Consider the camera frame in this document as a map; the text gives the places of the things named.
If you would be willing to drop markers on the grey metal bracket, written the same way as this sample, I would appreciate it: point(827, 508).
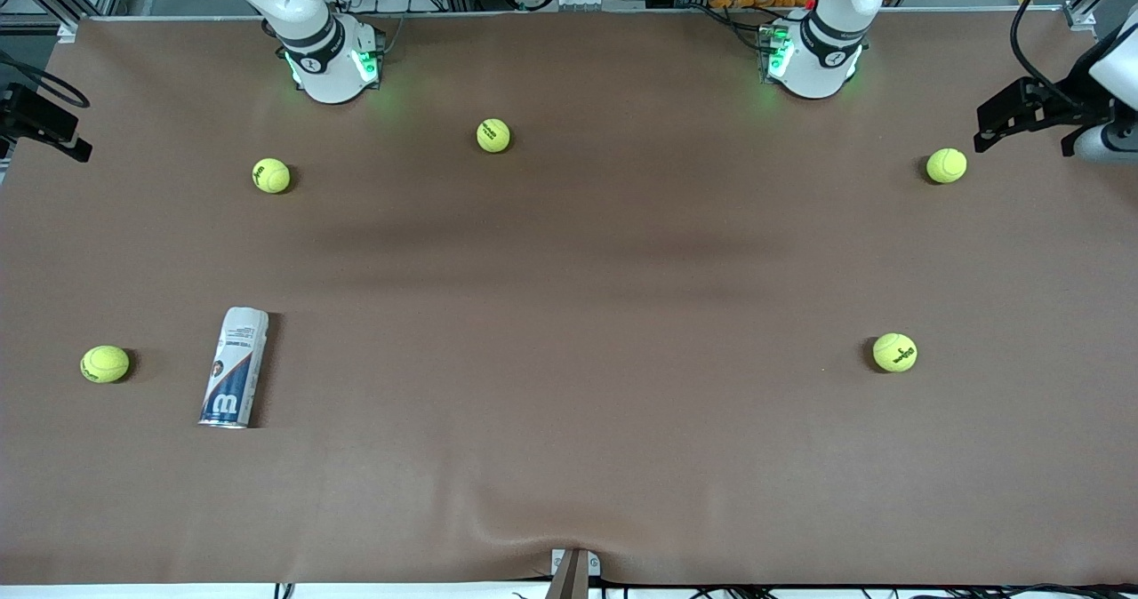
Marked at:
point(573, 577)

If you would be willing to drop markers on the yellow tennis ball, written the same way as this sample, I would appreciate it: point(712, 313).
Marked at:
point(105, 363)
point(946, 165)
point(493, 135)
point(271, 175)
point(894, 352)

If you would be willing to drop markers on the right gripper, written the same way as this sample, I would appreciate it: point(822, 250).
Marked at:
point(20, 109)

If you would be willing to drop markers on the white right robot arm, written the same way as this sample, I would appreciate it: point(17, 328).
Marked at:
point(329, 75)

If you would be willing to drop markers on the white blue tennis ball can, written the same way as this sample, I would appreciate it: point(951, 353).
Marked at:
point(236, 363)

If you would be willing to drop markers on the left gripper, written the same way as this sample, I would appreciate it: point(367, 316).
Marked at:
point(1070, 104)

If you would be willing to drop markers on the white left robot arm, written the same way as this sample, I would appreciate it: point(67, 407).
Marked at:
point(818, 70)

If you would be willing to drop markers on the brown table mat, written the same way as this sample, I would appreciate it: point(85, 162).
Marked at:
point(569, 315)

